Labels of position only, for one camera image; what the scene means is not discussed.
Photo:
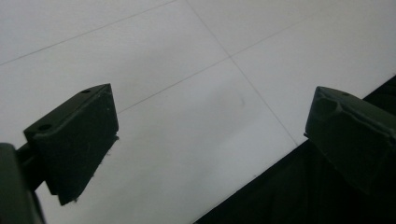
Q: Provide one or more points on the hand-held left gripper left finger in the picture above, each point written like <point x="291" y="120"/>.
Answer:
<point x="74" y="140"/>

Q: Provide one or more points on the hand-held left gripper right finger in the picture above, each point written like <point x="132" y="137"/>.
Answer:
<point x="351" y="137"/>

